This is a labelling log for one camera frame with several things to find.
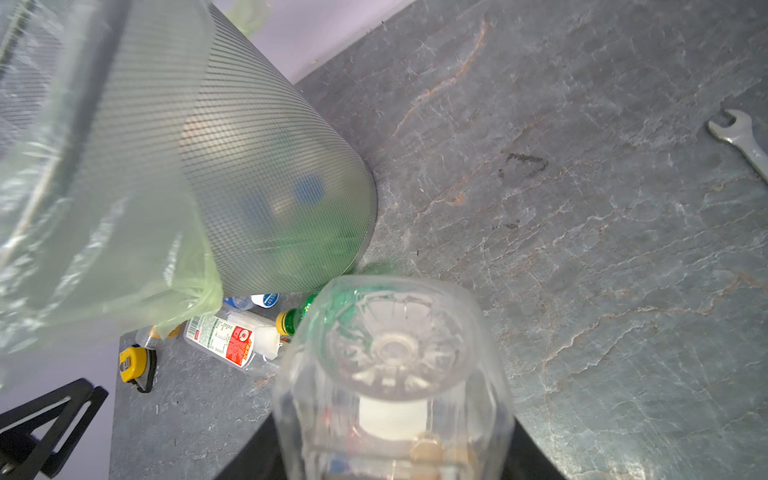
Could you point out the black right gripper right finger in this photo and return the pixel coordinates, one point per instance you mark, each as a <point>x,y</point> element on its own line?
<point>527,461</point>

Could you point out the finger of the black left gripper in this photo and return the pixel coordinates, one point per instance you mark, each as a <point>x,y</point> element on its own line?
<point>38,437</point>

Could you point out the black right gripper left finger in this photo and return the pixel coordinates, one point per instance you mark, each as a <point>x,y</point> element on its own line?
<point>260,459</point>

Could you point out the small bottle green label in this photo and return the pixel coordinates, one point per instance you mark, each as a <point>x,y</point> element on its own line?
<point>393,377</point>

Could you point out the clear bottle yellow label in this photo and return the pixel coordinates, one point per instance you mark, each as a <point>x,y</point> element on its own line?
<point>151,338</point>

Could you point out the green bin liner bag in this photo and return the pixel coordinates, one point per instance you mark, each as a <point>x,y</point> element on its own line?
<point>101,233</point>

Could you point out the grey mesh waste bin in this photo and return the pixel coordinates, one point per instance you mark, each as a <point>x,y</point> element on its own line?
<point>286,202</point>

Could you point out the square bottle red green label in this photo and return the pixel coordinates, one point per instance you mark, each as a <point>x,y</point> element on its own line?
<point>243,340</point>

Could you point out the yellow tape measure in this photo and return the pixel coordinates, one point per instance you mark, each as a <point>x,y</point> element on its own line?
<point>137,366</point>

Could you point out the small green plastic bottle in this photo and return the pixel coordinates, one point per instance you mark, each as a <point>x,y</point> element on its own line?
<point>287,322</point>

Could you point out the clear bottle blue label white cap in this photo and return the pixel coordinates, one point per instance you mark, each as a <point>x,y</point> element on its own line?
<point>264,301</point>

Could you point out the silver open-end wrench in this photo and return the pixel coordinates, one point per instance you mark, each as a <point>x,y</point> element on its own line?
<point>739,134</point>

